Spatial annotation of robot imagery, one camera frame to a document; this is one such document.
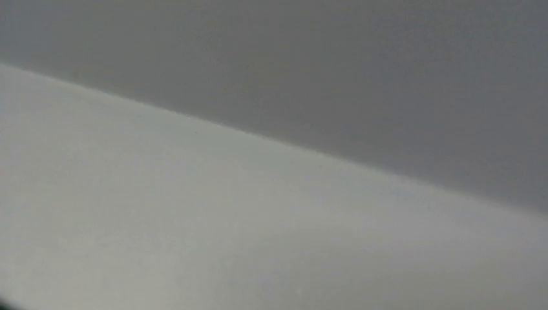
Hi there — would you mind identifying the lilac music stand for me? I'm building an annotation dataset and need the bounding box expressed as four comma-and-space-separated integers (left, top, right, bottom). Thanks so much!
1, 66, 547, 309

